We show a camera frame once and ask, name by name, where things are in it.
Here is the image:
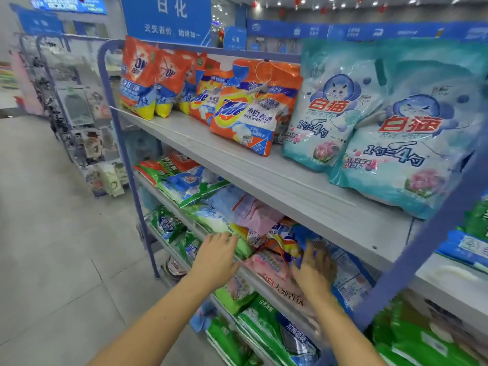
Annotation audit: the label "grey shelf with blue frame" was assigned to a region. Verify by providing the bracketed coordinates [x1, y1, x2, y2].
[98, 38, 488, 366]

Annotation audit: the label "blue aisle sign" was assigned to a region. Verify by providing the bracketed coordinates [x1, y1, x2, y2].
[120, 0, 214, 47]

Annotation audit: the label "display rack with packaged goods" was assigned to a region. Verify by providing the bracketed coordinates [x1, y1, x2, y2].
[15, 33, 132, 199]

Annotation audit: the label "teal Baimao bag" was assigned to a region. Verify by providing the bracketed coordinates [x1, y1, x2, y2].
[329, 57, 488, 220]

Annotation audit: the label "person's right hand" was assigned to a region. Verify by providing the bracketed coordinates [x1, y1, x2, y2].
[290, 241, 339, 302]

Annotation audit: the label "small blue rack sign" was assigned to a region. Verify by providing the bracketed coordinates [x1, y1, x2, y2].
[11, 4, 67, 37]

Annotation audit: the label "stack of green bags below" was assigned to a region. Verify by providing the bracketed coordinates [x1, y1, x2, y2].
[370, 301, 488, 366]

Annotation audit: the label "hanging red lanterns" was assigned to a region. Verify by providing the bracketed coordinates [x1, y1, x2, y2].
[274, 0, 391, 17]

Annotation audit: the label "blue lit sign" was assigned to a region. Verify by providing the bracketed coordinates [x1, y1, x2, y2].
[29, 0, 108, 16]

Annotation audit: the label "small orange detergent bag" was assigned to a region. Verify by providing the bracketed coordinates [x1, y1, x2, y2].
[155, 49, 198, 119]

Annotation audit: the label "person's left forearm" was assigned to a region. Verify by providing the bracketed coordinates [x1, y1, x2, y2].
[90, 274, 222, 366]

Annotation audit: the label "small orange Tide bag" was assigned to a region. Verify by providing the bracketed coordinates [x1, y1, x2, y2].
[263, 60, 304, 145]

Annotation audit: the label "person's right forearm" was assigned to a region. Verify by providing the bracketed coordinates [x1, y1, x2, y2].
[309, 289, 386, 366]

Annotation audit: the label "person's left hand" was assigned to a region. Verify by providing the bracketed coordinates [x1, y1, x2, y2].
[187, 232, 242, 291]

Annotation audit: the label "blue wall sign band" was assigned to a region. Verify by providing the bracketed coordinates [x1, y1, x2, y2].
[248, 19, 488, 44]

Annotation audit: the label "orange detergent bag red swirl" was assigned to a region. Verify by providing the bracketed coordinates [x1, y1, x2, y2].
[179, 53, 222, 115]
[118, 36, 162, 121]

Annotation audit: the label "large orange detergent bag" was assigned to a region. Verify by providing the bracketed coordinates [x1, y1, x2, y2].
[189, 68, 239, 125]
[209, 60, 294, 157]

